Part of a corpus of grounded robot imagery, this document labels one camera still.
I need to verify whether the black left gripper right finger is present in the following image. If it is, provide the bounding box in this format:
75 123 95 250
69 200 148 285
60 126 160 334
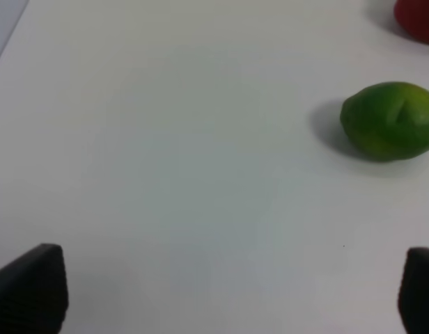
398 247 429 334

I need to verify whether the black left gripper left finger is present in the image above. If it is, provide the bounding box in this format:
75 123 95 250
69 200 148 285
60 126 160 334
0 244 68 334

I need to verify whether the green lime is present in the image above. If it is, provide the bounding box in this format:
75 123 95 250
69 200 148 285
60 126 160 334
340 82 429 161

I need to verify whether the red bell pepper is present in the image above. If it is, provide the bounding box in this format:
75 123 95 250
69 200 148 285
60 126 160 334
393 0 429 45

